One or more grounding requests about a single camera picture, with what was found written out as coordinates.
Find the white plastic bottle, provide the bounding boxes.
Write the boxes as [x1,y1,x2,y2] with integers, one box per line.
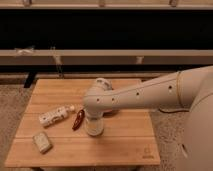
[39,105,75,127]

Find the wooden table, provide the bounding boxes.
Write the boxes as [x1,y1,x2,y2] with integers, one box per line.
[5,79,160,168]

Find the white ceramic cup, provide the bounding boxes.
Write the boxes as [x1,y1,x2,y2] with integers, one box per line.
[85,118,104,136]

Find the white sponge block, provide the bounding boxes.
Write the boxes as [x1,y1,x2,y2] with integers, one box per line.
[33,132,53,154]

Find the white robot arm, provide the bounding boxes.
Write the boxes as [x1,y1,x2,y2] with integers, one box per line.
[83,66,213,171]

